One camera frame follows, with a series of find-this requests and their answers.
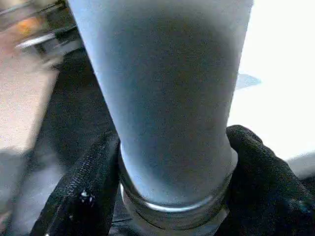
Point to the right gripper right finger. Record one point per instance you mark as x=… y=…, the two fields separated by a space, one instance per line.
x=270 y=187

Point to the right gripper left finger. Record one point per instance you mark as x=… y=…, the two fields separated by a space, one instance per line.
x=81 y=196

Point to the white plastic table leg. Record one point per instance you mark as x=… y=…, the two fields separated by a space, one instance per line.
x=167 y=98

